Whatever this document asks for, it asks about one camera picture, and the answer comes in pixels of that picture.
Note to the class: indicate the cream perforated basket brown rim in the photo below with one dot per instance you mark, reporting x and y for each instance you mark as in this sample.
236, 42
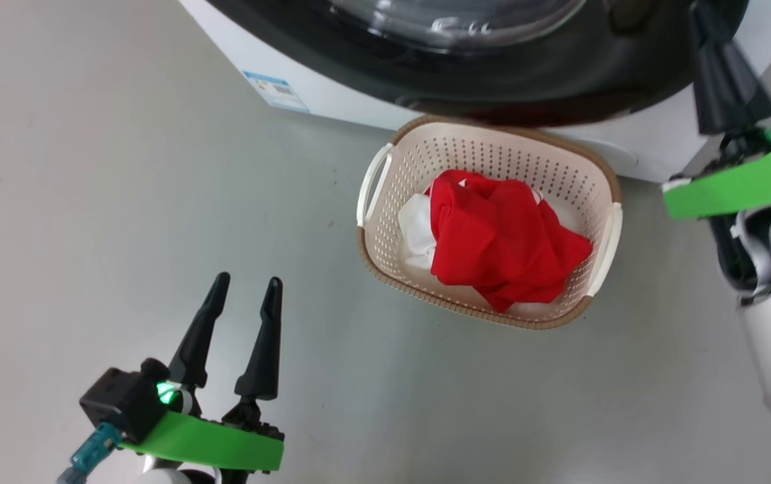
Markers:
493, 148

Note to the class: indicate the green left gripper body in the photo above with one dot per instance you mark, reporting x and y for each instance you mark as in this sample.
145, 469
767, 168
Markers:
210, 444

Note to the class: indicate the white front-load washing machine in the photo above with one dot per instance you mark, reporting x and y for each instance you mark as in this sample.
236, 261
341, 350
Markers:
331, 101

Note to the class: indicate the blue energy label sticker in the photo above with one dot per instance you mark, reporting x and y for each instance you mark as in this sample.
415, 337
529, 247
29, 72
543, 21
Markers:
276, 91

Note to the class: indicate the red and white shirt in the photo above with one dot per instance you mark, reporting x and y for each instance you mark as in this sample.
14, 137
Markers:
499, 235

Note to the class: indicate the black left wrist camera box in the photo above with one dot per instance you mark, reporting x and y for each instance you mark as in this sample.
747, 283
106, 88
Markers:
119, 400

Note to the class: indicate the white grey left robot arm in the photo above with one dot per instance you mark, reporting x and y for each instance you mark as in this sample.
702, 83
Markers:
170, 477

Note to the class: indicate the washing machine door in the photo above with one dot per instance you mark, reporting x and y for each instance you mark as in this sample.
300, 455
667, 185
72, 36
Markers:
560, 81

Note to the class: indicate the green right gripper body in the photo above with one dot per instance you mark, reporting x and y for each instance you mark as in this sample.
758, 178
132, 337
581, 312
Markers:
741, 185

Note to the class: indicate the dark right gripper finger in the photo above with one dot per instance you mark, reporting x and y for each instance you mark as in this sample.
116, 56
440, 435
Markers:
709, 81
745, 94

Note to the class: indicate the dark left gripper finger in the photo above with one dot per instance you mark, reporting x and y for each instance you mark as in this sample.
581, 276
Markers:
197, 343
264, 356

